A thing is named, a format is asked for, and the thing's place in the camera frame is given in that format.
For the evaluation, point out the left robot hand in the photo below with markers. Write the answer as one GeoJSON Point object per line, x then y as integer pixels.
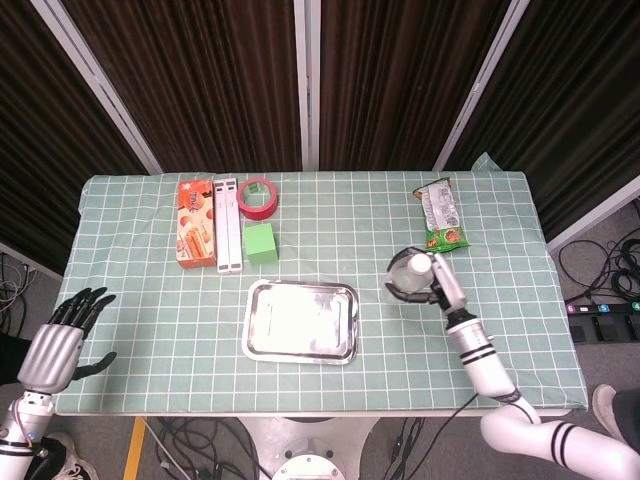
{"type": "Point", "coordinates": [50, 357]}

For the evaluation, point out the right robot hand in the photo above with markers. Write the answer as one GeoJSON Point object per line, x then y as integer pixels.
{"type": "Point", "coordinates": [450, 282]}

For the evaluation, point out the transparent water bottle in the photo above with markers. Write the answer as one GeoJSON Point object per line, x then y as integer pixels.
{"type": "Point", "coordinates": [412, 277]}

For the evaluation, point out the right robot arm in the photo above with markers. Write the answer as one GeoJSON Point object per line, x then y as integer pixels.
{"type": "Point", "coordinates": [485, 365]}

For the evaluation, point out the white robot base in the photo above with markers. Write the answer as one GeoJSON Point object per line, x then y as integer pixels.
{"type": "Point", "coordinates": [305, 450]}

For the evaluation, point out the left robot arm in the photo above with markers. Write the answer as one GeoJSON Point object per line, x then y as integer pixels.
{"type": "Point", "coordinates": [17, 430]}

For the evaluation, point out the metal tray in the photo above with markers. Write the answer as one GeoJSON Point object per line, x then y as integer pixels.
{"type": "Point", "coordinates": [300, 320]}

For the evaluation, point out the green snack packet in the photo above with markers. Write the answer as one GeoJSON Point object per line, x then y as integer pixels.
{"type": "Point", "coordinates": [442, 215]}

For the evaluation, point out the black white sneaker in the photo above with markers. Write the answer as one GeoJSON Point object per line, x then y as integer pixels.
{"type": "Point", "coordinates": [70, 462]}

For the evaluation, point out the yellow floor tape strip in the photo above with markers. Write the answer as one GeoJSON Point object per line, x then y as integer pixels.
{"type": "Point", "coordinates": [135, 450]}

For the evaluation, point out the green checked tablecloth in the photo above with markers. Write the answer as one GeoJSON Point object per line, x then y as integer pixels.
{"type": "Point", "coordinates": [350, 385]}

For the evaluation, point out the green cube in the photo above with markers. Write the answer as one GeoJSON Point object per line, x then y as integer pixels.
{"type": "Point", "coordinates": [261, 245]}

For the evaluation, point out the orange biscuit box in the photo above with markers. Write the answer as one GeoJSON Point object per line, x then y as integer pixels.
{"type": "Point", "coordinates": [195, 225]}

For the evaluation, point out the beige shoe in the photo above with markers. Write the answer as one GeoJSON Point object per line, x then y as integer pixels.
{"type": "Point", "coordinates": [606, 410]}

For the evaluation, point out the brown curtain panel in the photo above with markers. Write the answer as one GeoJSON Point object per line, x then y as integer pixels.
{"type": "Point", "coordinates": [575, 100]}
{"type": "Point", "coordinates": [45, 125]}
{"type": "Point", "coordinates": [400, 85]}
{"type": "Point", "coordinates": [200, 85]}

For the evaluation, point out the red tape roll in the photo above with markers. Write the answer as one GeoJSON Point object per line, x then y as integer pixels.
{"type": "Point", "coordinates": [257, 212]}

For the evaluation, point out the grey trouser leg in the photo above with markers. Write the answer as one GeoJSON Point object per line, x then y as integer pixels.
{"type": "Point", "coordinates": [630, 412]}

